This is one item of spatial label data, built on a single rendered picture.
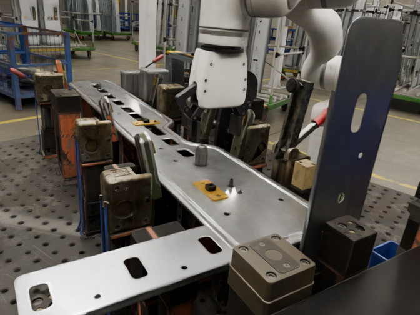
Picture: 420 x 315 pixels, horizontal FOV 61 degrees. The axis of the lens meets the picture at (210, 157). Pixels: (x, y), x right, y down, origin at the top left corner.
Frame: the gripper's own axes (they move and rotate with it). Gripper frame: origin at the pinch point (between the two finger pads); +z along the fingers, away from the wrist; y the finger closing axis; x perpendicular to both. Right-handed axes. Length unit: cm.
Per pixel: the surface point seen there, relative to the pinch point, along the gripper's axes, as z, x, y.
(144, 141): 1.7, -4.0, 12.6
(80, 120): 7.9, -39.8, 15.7
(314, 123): 0.5, 0.4, -26.3
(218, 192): 12.0, 2.0, -0.7
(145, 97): 12, -76, -17
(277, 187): 12.2, 4.8, -13.8
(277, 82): 99, -497, -473
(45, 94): 15, -102, 15
